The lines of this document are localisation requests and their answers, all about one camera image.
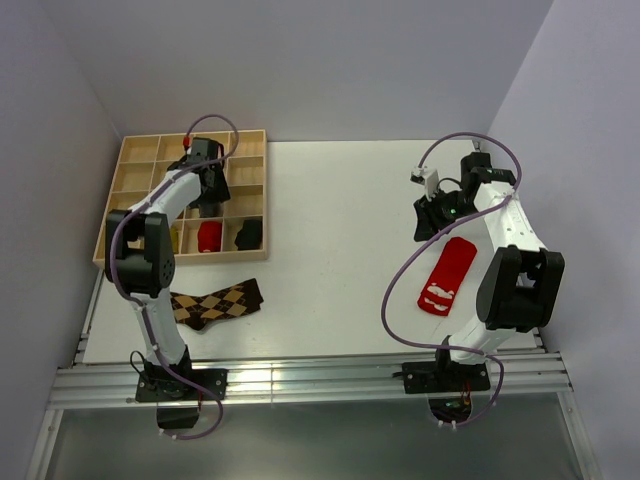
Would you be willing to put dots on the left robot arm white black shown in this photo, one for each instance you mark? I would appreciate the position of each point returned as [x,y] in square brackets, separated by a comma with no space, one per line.
[141,263]

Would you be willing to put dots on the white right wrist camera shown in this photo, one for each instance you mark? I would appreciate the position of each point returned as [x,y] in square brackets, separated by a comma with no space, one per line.
[428,178]

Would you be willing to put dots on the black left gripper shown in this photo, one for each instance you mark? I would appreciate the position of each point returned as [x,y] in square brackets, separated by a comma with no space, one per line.
[221,193]

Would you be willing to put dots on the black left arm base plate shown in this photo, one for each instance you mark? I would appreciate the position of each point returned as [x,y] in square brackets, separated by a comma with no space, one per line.
[210,385]

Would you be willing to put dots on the rolled red sock in tray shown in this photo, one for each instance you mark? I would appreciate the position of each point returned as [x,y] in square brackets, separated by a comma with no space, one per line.
[209,237]

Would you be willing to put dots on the black box under rail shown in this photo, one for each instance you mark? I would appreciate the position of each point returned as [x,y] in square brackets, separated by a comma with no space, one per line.
[177,418]

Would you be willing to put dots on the red white fluffy sock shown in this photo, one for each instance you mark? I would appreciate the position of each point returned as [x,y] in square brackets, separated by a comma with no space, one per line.
[440,290]

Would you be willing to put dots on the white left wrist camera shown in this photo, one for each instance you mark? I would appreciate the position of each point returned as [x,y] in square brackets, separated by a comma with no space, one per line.
[202,148]

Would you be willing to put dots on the rolled black sock in tray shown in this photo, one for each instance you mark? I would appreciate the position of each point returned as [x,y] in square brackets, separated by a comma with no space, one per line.
[250,236]

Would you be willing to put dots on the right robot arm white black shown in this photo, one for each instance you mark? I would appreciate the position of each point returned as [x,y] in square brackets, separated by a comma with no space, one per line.
[518,290]

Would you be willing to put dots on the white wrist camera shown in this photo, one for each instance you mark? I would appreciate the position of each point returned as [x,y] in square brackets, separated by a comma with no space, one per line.
[428,178]
[202,148]

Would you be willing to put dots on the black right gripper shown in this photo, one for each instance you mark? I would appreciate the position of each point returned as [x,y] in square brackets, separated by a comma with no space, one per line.
[428,217]

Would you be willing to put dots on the brown argyle sock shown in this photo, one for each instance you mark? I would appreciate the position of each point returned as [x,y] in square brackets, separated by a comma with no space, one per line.
[236,301]

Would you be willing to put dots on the wooden compartment tray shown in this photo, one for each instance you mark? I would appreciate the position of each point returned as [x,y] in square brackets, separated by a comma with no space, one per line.
[142,164]

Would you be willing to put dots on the aluminium rail frame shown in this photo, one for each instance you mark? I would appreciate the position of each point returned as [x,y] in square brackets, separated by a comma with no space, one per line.
[313,391]

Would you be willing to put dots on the rolled mustard sock in tray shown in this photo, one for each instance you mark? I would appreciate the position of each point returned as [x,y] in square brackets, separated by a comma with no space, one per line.
[175,239]

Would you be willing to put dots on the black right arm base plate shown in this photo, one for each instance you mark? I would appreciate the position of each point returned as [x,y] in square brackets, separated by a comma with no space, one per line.
[429,377]

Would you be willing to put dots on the grey sock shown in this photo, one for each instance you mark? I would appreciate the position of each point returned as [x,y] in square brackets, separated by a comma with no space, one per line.
[210,209]

